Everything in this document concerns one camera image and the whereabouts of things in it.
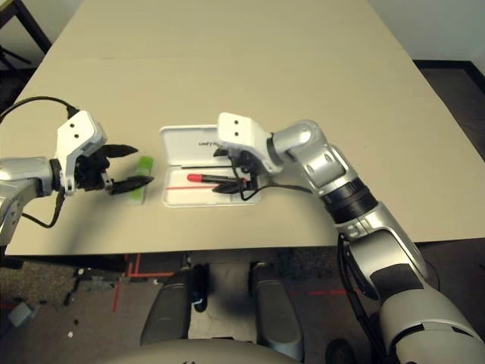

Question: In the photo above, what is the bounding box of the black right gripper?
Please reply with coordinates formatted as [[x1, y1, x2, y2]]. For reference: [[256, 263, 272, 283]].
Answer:
[[213, 148, 262, 196]]

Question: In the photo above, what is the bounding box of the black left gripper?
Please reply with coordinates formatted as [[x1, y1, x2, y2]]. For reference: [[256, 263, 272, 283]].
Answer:
[[75, 143, 155, 196]]

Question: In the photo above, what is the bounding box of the green highlighter marker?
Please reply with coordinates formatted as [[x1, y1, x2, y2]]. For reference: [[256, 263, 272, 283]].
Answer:
[[127, 155, 155, 206]]

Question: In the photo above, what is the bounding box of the red black marker pen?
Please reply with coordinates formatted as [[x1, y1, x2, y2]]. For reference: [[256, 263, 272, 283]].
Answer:
[[186, 173, 238, 184]]

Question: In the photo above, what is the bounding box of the white plastic pencil case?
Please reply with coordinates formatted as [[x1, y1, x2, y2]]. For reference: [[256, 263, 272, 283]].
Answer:
[[158, 123, 264, 209]]

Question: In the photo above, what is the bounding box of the grey robot right leg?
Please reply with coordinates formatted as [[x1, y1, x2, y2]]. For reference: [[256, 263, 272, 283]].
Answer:
[[249, 262, 304, 361]]

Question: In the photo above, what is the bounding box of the grey robot leg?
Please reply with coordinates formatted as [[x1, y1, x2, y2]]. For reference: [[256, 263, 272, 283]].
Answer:
[[249, 262, 304, 361], [139, 265, 209, 346]]

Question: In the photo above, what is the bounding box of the grey robot left leg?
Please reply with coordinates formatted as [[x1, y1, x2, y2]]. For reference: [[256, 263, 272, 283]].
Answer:
[[139, 265, 209, 346]]

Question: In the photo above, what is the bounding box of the grey block on floor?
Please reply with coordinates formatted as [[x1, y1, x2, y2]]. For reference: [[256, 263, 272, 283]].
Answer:
[[7, 303, 35, 327]]

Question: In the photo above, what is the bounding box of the grey robot torso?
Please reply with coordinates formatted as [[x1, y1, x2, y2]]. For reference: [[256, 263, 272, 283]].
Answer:
[[86, 339, 300, 364]]

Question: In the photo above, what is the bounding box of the black shoe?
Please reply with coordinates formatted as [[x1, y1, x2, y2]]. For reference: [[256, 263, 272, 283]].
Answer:
[[326, 339, 357, 364]]

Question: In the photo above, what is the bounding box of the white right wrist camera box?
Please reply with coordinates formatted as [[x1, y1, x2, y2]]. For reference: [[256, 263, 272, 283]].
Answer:
[[217, 111, 283, 175]]

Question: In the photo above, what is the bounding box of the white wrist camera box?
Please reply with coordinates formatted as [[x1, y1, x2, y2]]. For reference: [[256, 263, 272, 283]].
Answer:
[[54, 109, 107, 196], [217, 111, 283, 175]]

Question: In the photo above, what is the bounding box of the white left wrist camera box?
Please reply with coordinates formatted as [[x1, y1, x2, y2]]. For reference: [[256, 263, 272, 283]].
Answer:
[[54, 109, 107, 196]]

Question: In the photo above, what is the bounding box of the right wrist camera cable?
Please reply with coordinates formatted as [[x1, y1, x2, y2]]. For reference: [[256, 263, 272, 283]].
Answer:
[[230, 161, 318, 202]]

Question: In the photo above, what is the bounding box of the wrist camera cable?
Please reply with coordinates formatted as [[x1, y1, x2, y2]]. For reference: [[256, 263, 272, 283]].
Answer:
[[0, 97, 79, 231], [230, 161, 318, 202]]

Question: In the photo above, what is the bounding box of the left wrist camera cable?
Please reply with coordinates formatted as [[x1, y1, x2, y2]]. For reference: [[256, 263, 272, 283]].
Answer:
[[0, 97, 79, 231]]

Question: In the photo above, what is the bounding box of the side table with black frame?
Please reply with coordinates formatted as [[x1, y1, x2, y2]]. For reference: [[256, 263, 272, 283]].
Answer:
[[0, 0, 52, 77]]

